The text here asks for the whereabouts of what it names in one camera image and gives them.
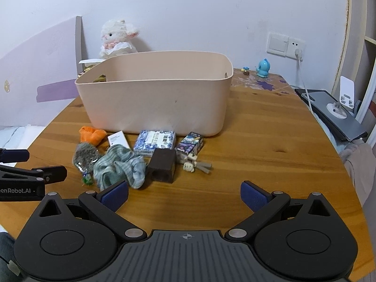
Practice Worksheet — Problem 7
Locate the small bear keychain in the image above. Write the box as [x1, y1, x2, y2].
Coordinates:
[176, 153, 212, 174]

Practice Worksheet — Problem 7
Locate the purple cartoon box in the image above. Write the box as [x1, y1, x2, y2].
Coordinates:
[175, 132, 204, 156]

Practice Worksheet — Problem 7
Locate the lilac headboard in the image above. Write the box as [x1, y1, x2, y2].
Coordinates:
[1, 16, 82, 127]

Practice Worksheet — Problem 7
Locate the grey speckled cloth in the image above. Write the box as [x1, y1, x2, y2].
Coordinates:
[72, 142, 102, 174]

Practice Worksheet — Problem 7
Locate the beige plastic storage bin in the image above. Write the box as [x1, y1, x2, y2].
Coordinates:
[75, 51, 233, 136]

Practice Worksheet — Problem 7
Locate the gold foil bag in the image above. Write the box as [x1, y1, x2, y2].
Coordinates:
[76, 66, 107, 83]

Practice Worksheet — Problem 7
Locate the orange cloth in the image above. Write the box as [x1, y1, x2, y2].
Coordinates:
[78, 126, 107, 146]

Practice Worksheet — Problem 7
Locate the blue white patterned box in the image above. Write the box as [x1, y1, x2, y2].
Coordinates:
[133, 130, 176, 157]

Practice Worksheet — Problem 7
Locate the white plush sheep toy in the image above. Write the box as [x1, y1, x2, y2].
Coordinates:
[99, 19, 139, 59]

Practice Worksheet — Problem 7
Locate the white wooden shelf frame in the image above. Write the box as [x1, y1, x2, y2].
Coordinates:
[331, 0, 376, 124]

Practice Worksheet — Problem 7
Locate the green plaid cloth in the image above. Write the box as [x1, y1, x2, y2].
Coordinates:
[93, 145, 147, 191]

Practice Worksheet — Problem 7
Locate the white open carton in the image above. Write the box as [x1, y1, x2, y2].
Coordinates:
[79, 59, 104, 67]

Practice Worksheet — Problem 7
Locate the grey beige fabric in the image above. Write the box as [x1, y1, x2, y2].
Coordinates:
[340, 139, 375, 206]

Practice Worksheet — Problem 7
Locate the grey laptop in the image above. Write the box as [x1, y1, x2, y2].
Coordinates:
[294, 89, 368, 142]

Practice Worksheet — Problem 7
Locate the white phone stand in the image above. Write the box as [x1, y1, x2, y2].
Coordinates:
[326, 76, 354, 120]

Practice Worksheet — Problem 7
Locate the small white box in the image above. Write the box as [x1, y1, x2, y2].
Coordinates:
[108, 131, 131, 149]

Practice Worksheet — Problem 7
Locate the dark brown wooden block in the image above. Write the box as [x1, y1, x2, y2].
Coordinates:
[146, 148, 176, 183]

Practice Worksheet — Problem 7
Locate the white wall switch socket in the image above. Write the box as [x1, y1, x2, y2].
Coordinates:
[266, 32, 306, 61]

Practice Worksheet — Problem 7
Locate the blue bird figurine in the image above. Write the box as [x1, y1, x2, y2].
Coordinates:
[255, 59, 270, 78]

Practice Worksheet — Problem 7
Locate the white charger cable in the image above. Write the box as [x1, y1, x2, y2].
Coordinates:
[294, 48, 317, 114]

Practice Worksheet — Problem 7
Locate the small colourful figurine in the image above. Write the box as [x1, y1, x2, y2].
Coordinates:
[241, 67, 250, 76]

